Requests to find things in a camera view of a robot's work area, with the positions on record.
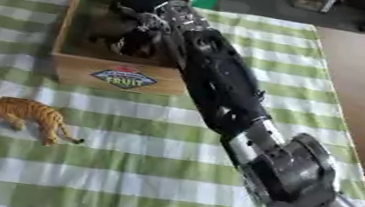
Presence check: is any orange striped toy tiger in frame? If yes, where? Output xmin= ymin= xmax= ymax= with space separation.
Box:
xmin=0 ymin=95 xmax=90 ymax=152

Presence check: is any tan cardboard box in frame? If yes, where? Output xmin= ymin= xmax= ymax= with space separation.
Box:
xmin=45 ymin=0 xmax=200 ymax=102

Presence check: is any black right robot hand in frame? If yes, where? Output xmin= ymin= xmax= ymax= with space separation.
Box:
xmin=100 ymin=0 xmax=179 ymax=62

